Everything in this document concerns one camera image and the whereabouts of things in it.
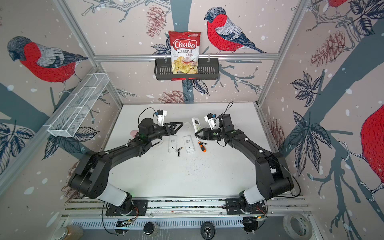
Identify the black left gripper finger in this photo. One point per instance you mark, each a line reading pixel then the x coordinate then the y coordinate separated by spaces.
pixel 176 123
pixel 175 129

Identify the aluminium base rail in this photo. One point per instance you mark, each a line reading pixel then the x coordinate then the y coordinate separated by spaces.
pixel 185 207

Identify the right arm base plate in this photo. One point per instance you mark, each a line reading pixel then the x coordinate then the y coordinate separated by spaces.
pixel 234 207

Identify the white battery cover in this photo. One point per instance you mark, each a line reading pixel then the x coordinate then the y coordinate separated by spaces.
pixel 186 126

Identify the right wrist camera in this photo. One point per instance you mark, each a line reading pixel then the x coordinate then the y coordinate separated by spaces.
pixel 211 120

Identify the orange black screwdriver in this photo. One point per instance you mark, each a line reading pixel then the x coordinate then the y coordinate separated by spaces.
pixel 202 146

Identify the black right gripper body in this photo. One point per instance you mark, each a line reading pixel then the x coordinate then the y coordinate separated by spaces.
pixel 215 134

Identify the pink handled knife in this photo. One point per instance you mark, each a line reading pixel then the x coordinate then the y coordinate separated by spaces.
pixel 134 132

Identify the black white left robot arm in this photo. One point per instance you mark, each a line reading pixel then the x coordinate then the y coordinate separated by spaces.
pixel 91 176

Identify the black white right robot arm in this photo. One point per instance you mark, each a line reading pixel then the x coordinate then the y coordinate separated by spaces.
pixel 272 175

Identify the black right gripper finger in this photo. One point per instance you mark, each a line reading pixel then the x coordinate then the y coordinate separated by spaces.
pixel 201 137
pixel 202 131

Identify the clear tape roll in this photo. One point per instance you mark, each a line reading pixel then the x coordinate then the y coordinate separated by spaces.
pixel 297 226

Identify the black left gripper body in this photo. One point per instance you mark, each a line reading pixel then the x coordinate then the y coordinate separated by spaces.
pixel 167 133

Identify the Chuba cassava chips bag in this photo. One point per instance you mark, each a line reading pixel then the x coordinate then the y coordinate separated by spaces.
pixel 185 49

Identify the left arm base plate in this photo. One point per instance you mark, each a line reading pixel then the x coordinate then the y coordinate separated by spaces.
pixel 134 208

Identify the metal lidded jar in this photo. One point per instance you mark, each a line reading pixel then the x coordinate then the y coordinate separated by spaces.
pixel 70 232

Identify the black wall basket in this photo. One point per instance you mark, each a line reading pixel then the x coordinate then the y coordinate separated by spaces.
pixel 208 69

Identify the white wire mesh basket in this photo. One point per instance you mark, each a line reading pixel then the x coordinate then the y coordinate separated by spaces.
pixel 70 119

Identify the white remote control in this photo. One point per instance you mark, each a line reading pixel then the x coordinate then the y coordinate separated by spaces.
pixel 196 124
pixel 188 144
pixel 172 147

